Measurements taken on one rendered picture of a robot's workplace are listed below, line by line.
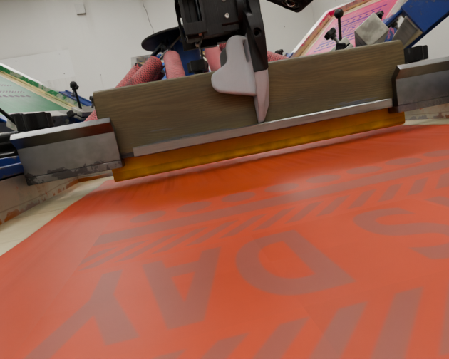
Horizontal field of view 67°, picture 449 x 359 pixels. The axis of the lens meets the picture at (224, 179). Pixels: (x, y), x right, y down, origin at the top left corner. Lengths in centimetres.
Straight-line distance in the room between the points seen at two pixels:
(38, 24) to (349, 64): 465
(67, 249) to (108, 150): 19
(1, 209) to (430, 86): 46
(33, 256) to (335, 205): 15
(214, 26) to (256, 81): 7
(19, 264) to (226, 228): 10
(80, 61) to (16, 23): 80
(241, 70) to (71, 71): 440
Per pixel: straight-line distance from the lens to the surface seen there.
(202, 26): 37
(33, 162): 39
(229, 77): 37
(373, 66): 45
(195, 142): 36
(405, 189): 19
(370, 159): 28
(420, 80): 46
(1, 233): 29
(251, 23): 36
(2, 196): 35
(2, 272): 19
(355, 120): 44
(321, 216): 16
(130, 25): 471
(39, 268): 18
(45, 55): 484
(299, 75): 41
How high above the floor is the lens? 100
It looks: 10 degrees down
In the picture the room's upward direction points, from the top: 11 degrees counter-clockwise
